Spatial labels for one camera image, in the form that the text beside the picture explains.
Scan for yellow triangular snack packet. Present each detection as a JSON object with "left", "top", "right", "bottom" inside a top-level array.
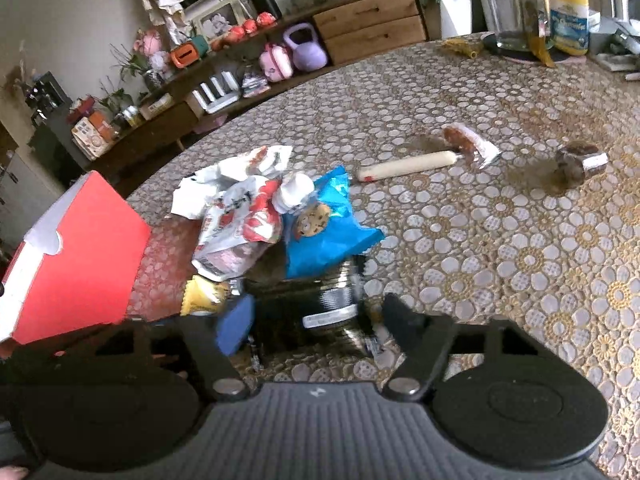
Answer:
[{"left": 180, "top": 275, "right": 231, "bottom": 316}]

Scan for black snack bag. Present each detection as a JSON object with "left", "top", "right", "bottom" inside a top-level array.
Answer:
[{"left": 244, "top": 255, "right": 381, "bottom": 365}]

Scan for white red snack bag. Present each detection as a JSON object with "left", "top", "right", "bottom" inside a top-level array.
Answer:
[{"left": 191, "top": 176, "right": 282, "bottom": 282}]

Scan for blue cookie snack bag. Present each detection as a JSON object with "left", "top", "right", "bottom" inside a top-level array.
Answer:
[{"left": 282, "top": 166, "right": 384, "bottom": 280}]

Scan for white snack wrapper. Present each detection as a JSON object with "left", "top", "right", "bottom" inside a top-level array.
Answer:
[{"left": 170, "top": 145, "right": 293, "bottom": 220}]

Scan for person's left hand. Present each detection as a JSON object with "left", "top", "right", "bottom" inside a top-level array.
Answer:
[{"left": 0, "top": 466, "right": 29, "bottom": 480}]

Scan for red cardboard box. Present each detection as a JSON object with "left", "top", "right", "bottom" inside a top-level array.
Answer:
[{"left": 1, "top": 171, "right": 151, "bottom": 344}]

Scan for cream sausage stick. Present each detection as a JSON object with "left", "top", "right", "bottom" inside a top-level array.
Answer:
[{"left": 356, "top": 151, "right": 459, "bottom": 182}]

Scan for wooden TV cabinet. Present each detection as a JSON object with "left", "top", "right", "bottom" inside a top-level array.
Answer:
[{"left": 88, "top": 0, "right": 428, "bottom": 174}]

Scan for white router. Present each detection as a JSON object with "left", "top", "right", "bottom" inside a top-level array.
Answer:
[{"left": 192, "top": 70, "right": 242, "bottom": 115}]

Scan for orange tissue box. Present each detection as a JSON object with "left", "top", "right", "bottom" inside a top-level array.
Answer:
[{"left": 170, "top": 41, "right": 201, "bottom": 70}]

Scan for purple kettlebell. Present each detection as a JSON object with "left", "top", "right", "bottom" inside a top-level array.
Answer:
[{"left": 283, "top": 23, "right": 329, "bottom": 73}]

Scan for black coffee machine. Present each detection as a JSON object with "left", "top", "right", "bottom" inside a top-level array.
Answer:
[{"left": 25, "top": 72, "right": 70, "bottom": 127}]

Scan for pink plush flower toy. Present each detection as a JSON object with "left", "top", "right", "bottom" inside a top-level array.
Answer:
[{"left": 134, "top": 28, "right": 170, "bottom": 76}]

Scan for framed photo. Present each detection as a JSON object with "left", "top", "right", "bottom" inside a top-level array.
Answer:
[{"left": 193, "top": 0, "right": 245, "bottom": 41}]

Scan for black speaker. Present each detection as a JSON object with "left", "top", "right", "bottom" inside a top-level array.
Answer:
[{"left": 250, "top": 0, "right": 282, "bottom": 20}]

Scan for glass cup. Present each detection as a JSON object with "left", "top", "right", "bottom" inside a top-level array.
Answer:
[{"left": 488, "top": 0, "right": 528, "bottom": 52}]

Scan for yellow-lid white jar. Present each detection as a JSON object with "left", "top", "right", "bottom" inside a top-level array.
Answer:
[{"left": 549, "top": 0, "right": 590, "bottom": 56}]

